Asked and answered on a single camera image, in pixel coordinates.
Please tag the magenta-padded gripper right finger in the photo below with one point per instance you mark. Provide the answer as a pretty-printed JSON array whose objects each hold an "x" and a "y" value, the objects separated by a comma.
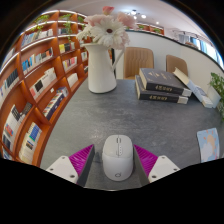
[{"x": 161, "y": 166}]

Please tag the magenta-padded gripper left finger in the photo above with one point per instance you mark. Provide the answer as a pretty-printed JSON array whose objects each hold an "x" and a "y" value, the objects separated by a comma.
[{"x": 63, "y": 166}]

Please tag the white computer mouse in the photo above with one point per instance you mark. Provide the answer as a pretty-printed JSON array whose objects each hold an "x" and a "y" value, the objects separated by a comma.
[{"x": 117, "y": 160}]

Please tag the pastel cloud print mouse pad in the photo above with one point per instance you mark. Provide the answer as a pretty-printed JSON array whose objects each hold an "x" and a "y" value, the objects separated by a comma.
[{"x": 208, "y": 145}]

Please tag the thick white book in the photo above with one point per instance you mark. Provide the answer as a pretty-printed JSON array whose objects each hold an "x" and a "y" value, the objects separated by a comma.
[{"x": 183, "y": 78}]

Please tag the curved wooden bookshelf unit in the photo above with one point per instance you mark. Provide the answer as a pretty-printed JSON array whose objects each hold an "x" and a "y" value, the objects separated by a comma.
[{"x": 36, "y": 76}]

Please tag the green potted plant white pot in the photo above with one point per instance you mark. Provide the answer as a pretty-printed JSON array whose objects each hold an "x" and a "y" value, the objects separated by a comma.
[{"x": 217, "y": 90}]

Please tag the white ceramic jug vase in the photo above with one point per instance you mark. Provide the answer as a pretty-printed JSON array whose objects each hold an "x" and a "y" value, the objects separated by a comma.
[{"x": 100, "y": 71}]

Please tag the tan upholstered chair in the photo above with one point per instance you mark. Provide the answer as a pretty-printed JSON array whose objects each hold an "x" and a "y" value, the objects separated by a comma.
[
  {"x": 176, "y": 63},
  {"x": 138, "y": 61}
]

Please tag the window with curtains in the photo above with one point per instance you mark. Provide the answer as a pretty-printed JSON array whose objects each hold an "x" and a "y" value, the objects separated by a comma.
[{"x": 203, "y": 45}]

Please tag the wooden shelf unit with plants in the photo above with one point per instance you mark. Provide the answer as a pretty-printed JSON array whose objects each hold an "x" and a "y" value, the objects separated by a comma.
[{"x": 150, "y": 28}]

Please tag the pink and white flower bouquet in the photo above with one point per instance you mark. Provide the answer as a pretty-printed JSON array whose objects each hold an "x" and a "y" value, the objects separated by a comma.
[{"x": 108, "y": 31}]

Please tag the ceiling spotlight cluster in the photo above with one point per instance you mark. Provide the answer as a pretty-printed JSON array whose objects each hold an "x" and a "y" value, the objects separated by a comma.
[{"x": 137, "y": 14}]

